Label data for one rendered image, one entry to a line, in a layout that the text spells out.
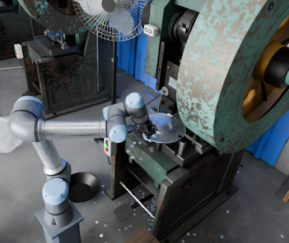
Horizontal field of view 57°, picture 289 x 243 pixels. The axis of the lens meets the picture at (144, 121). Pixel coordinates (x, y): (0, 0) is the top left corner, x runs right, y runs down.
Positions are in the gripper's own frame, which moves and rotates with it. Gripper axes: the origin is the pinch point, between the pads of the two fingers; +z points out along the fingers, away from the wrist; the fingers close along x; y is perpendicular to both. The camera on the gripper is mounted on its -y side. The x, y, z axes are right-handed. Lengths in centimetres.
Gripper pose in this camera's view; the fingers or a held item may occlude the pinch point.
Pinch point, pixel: (147, 137)
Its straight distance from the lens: 146.7
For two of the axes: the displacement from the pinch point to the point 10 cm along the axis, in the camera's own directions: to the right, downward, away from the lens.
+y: 6.7, 4.9, -5.7
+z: 2.3, 5.8, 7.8
